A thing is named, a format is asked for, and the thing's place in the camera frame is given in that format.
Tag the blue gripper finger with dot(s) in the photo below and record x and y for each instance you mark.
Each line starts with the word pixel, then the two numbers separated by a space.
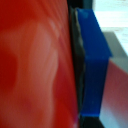
pixel 95 63

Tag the red cup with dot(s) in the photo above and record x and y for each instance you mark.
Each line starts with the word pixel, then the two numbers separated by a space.
pixel 35 66

